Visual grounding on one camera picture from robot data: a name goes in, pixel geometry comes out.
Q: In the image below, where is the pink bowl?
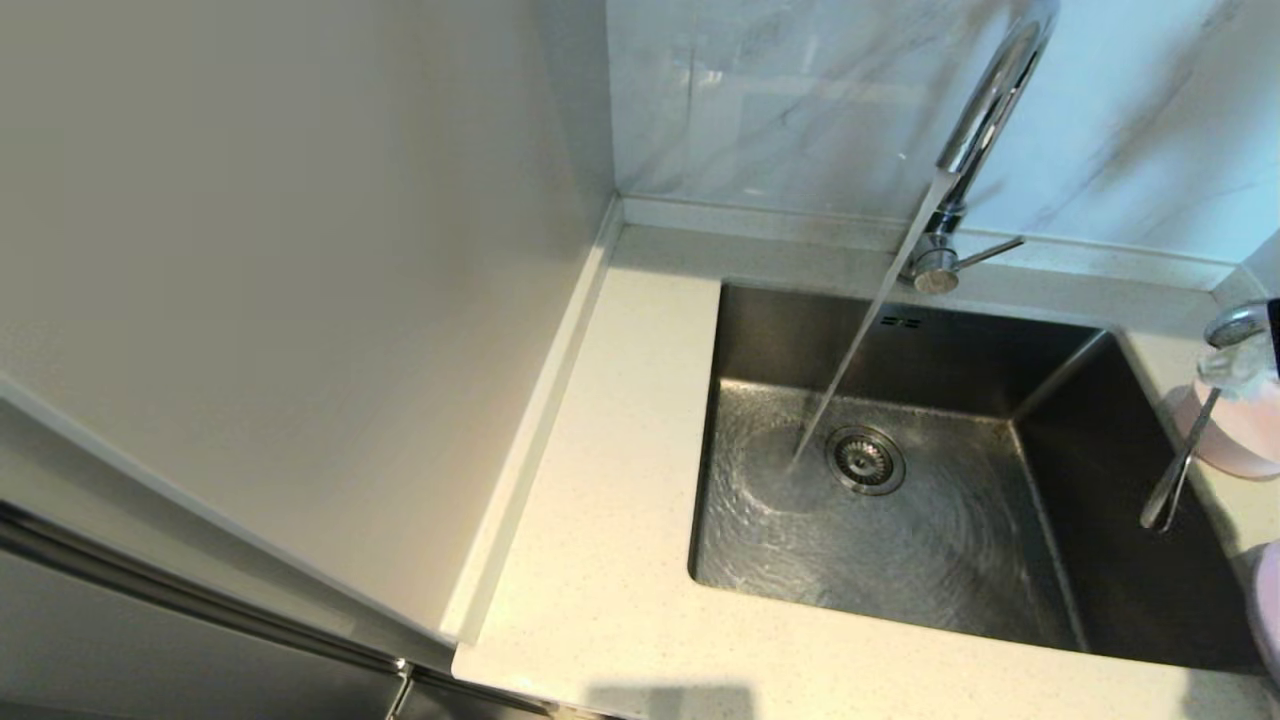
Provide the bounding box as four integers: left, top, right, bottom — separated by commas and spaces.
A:
1170, 375, 1280, 479

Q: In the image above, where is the metal spoon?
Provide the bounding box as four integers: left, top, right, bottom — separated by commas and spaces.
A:
1140, 303, 1273, 533

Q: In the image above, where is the lilac plate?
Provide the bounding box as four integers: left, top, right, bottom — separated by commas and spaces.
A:
1250, 545, 1280, 683

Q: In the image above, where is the chrome gooseneck faucet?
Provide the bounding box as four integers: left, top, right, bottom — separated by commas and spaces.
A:
898, 0, 1061, 296

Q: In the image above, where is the stainless steel sink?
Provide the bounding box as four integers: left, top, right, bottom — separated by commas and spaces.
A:
688, 280, 1266, 673

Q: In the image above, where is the round metal drain strainer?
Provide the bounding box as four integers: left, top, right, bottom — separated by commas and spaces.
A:
824, 426, 906, 497

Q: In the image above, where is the running water stream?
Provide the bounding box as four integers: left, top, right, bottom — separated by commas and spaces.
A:
785, 172, 956, 476

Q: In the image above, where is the white tall cabinet panel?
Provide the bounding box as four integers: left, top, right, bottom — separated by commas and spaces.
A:
0, 0, 616, 669

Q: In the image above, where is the grey appliance front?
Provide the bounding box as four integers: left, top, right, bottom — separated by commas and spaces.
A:
0, 485, 561, 720

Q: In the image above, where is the chrome bar handle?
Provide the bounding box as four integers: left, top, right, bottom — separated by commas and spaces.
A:
0, 488, 416, 681

